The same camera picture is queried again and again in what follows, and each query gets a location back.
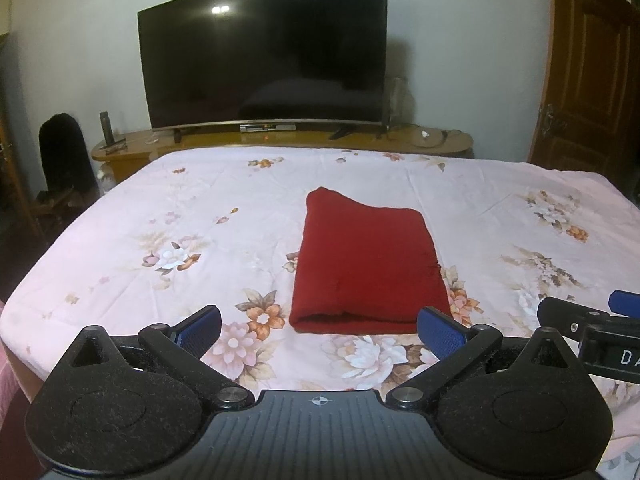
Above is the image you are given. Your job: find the wooden television stand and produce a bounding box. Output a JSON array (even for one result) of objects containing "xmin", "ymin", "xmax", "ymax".
[{"xmin": 91, "ymin": 127, "xmax": 475, "ymax": 182}]

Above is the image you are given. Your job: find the black flat-screen television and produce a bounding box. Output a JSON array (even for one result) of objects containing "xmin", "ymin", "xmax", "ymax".
[{"xmin": 137, "ymin": 0, "xmax": 389, "ymax": 142}]

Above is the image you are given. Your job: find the black cable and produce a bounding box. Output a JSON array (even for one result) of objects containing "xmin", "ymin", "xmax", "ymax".
[{"xmin": 375, "ymin": 127, "xmax": 463, "ymax": 150}]

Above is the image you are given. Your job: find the black chair back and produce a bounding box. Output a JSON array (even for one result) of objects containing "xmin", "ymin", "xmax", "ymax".
[{"xmin": 39, "ymin": 114, "xmax": 100, "ymax": 196}]

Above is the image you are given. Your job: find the pink cloth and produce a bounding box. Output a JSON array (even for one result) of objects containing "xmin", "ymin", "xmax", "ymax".
[{"xmin": 0, "ymin": 342, "xmax": 33, "ymax": 413}]

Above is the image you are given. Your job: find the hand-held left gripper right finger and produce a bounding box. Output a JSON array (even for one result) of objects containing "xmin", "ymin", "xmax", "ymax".
[{"xmin": 386, "ymin": 306, "xmax": 591, "ymax": 408}]

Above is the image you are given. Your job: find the red sweater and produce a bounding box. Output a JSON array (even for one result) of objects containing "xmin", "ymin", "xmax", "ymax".
[{"xmin": 289, "ymin": 186, "xmax": 451, "ymax": 336}]

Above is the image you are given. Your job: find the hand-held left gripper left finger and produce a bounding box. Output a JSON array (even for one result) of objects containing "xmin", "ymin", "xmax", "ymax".
[{"xmin": 47, "ymin": 305, "xmax": 255, "ymax": 412}]

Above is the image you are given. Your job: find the floral bed sheet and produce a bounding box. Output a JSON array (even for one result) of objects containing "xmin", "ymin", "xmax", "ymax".
[{"xmin": 0, "ymin": 146, "xmax": 640, "ymax": 480}]

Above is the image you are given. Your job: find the brown wooden door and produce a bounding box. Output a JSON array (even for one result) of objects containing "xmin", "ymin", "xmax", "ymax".
[{"xmin": 527, "ymin": 0, "xmax": 640, "ymax": 187}]

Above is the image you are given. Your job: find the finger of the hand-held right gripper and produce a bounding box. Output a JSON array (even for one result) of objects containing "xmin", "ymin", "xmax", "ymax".
[
  {"xmin": 537, "ymin": 296, "xmax": 640, "ymax": 336},
  {"xmin": 608, "ymin": 290, "xmax": 640, "ymax": 318}
]

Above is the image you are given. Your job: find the wooden wardrobe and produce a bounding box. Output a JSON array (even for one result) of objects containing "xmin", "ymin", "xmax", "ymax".
[{"xmin": 0, "ymin": 32, "xmax": 43, "ymax": 241}]

